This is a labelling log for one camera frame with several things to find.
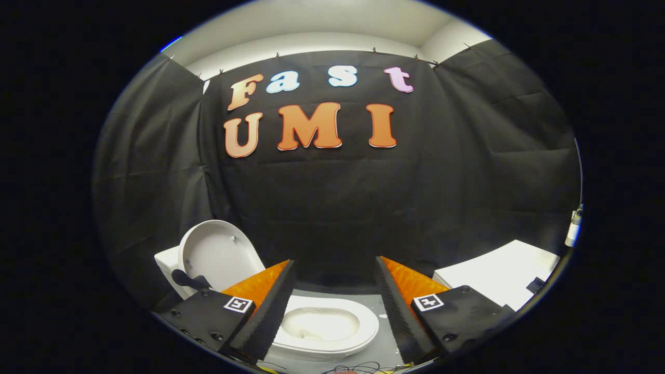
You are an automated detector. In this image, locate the tangle of black cables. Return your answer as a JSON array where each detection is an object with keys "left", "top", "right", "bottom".
[{"left": 320, "top": 361, "right": 411, "bottom": 374}]

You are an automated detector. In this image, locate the white drawer cabinet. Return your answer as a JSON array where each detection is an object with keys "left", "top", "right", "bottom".
[{"left": 433, "top": 239, "right": 562, "bottom": 312}]

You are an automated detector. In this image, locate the white toilet seat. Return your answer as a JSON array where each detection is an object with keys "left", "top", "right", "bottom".
[{"left": 270, "top": 295, "right": 380, "bottom": 354}]

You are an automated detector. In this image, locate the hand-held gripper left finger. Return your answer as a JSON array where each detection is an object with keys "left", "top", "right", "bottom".
[{"left": 156, "top": 260, "right": 297, "bottom": 364}]

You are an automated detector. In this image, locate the white toilet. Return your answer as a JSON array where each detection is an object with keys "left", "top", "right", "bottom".
[{"left": 154, "top": 248, "right": 380, "bottom": 363}]

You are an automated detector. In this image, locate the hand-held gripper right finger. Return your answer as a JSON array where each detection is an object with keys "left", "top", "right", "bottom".
[{"left": 375, "top": 256, "right": 515, "bottom": 364}]

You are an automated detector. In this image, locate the white toilet lid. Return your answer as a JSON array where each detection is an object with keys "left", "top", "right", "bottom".
[{"left": 178, "top": 220, "right": 267, "bottom": 299}]

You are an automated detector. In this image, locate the black round lid handle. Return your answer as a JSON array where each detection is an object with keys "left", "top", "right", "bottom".
[{"left": 171, "top": 269, "right": 212, "bottom": 292}]

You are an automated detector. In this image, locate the black backdrop cloth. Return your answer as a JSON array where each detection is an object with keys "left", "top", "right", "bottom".
[{"left": 92, "top": 39, "right": 580, "bottom": 312}]

